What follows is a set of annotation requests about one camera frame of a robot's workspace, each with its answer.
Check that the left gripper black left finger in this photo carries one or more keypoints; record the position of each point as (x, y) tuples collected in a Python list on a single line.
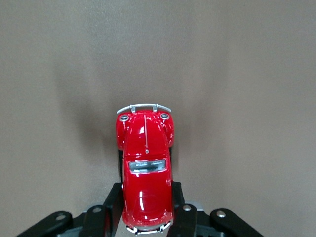
[(112, 209)]

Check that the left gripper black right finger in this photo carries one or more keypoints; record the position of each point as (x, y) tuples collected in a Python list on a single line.
[(184, 222)]

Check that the red beetle toy car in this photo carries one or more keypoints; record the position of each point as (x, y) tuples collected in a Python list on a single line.
[(148, 172)]

